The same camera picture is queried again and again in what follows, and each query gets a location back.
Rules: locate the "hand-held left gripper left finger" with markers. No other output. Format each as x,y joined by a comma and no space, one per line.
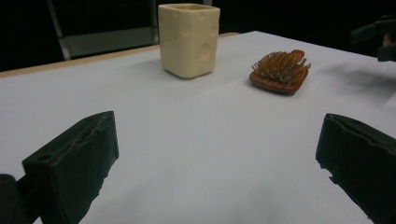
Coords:
71,161

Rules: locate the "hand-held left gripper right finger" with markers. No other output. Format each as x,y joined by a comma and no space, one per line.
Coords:
364,161

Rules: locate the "wooden hairbrush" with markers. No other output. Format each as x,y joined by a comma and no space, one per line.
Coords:
280,84

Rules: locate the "cream square ceramic cup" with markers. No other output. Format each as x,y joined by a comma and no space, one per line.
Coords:
186,43

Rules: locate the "white table sheet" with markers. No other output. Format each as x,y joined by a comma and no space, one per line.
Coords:
186,140

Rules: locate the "white metal stand frame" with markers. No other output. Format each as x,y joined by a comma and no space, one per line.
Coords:
109,40

